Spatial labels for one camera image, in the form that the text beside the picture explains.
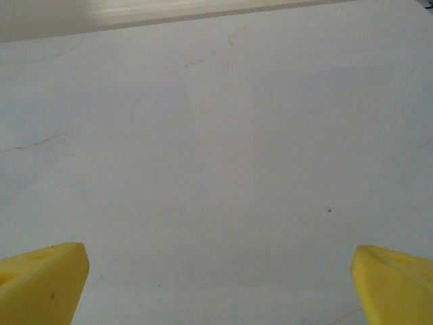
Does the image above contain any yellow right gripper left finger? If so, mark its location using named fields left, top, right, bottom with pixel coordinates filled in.
left=0, top=242, right=91, bottom=325

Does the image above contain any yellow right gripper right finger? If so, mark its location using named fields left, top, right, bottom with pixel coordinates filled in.
left=350, top=244, right=433, bottom=325

